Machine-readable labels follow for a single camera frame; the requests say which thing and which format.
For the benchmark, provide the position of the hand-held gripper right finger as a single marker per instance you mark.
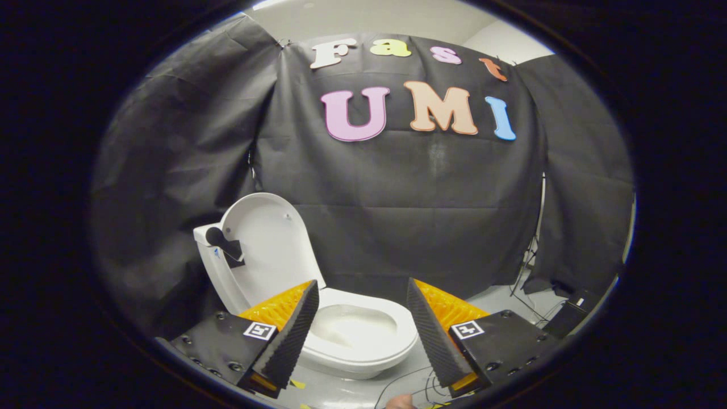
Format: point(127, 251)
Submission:
point(431, 335)

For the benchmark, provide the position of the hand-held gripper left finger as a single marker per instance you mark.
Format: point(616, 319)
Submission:
point(295, 329)

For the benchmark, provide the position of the white toilet lid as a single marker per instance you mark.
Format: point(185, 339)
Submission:
point(272, 250)

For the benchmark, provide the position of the white toilet seat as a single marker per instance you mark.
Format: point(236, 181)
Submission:
point(406, 335)

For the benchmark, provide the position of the white ceramic toilet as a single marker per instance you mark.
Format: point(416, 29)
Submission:
point(218, 284)

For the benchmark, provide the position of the yellow black floor tape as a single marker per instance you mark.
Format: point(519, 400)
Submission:
point(297, 384)

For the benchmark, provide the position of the black box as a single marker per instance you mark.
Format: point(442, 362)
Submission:
point(568, 318)

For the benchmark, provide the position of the black backdrop cloth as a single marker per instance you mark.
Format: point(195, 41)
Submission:
point(397, 199)

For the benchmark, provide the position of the thin metal stand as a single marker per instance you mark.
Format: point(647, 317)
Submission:
point(537, 238)

